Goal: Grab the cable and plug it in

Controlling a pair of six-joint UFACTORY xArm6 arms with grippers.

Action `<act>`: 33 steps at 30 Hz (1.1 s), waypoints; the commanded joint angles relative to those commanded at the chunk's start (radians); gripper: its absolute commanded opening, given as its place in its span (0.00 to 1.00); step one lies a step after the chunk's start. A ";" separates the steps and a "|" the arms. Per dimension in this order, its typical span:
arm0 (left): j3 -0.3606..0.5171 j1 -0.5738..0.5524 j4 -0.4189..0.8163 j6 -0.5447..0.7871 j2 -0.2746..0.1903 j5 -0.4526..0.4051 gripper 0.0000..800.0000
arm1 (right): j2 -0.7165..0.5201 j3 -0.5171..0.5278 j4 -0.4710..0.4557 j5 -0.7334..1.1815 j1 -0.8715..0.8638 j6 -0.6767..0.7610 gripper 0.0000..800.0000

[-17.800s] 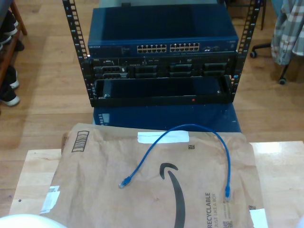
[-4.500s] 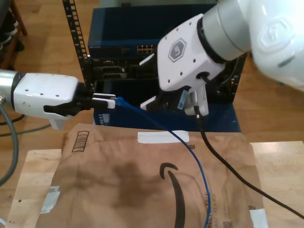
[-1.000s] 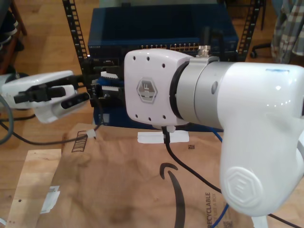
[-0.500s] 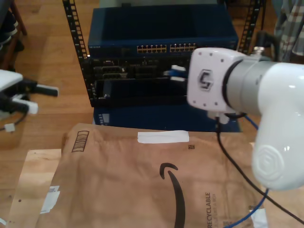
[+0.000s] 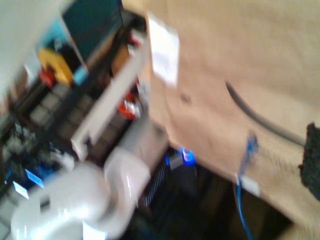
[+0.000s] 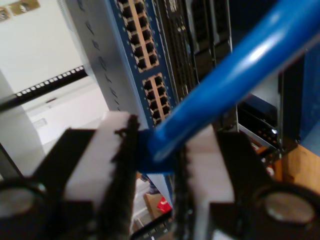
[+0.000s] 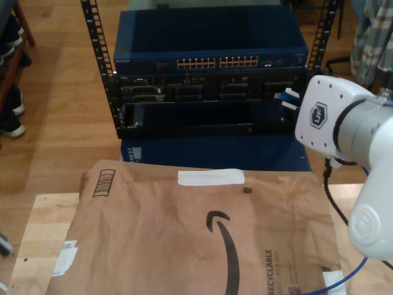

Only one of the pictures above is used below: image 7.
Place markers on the long white tape strip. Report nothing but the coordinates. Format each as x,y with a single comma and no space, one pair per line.
212,177

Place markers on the short white tape piece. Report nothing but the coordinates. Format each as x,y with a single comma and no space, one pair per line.
333,279

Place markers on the white flat strip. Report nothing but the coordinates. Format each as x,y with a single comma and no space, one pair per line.
3,286

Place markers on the black office chair base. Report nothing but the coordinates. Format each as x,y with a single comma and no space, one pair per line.
337,61

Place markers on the blue case under rack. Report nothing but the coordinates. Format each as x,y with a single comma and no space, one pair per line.
199,150

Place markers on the white label sticker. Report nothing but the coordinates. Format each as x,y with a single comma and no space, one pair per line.
64,261

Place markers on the black metal pole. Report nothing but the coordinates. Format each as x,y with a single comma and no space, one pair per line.
340,18

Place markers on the person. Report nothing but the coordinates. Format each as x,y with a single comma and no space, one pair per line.
371,46

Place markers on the wooden shoe rack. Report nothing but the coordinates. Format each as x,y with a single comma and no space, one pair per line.
23,24

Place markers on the black rack tray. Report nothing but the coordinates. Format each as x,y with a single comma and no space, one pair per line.
184,130

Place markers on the black server unit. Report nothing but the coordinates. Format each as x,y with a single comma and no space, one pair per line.
208,89

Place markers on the blue network switch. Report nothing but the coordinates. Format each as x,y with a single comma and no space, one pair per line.
199,33

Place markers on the black rack frame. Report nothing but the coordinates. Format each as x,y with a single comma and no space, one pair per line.
111,101

